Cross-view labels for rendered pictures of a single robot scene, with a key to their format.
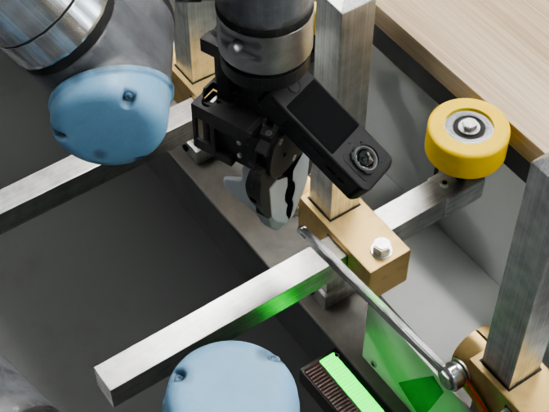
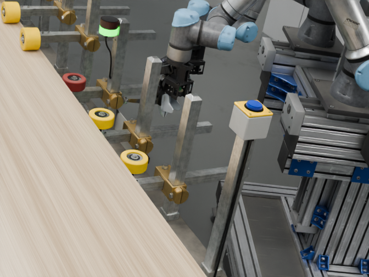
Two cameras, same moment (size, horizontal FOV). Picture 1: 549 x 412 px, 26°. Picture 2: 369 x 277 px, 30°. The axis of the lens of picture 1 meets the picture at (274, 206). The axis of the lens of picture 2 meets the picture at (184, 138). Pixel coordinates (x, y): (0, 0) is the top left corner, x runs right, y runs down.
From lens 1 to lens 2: 2.65 m
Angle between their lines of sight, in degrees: 100
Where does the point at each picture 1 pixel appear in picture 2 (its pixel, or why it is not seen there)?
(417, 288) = not seen: hidden behind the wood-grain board
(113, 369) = (207, 123)
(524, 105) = (80, 116)
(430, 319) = not seen: hidden behind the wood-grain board
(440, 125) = (110, 115)
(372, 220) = (132, 128)
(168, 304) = not seen: outside the picture
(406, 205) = (119, 132)
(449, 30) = (92, 137)
